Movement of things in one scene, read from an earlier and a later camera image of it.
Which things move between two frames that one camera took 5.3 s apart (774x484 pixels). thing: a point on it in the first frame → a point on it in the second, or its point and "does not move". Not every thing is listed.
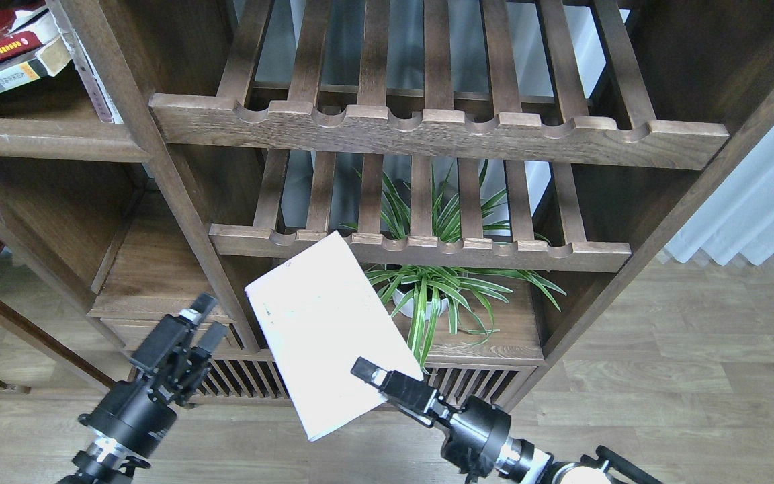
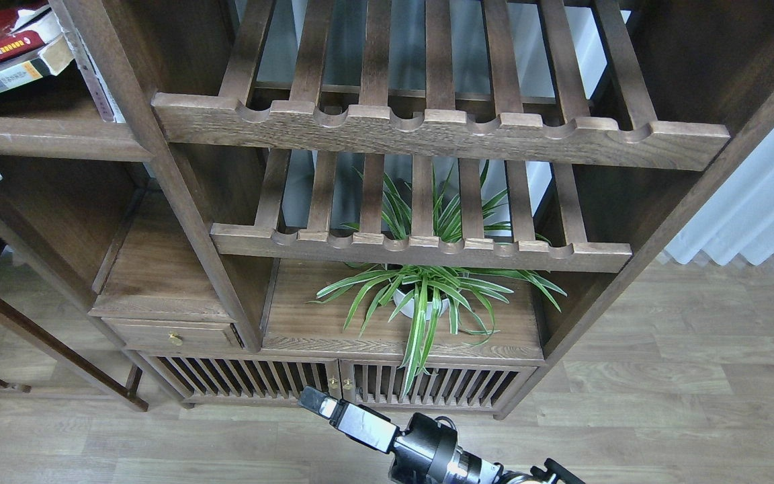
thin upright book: (105, 102) does not move
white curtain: (768, 206) does not move
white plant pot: (406, 302) does not move
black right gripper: (476, 430) → (424, 448)
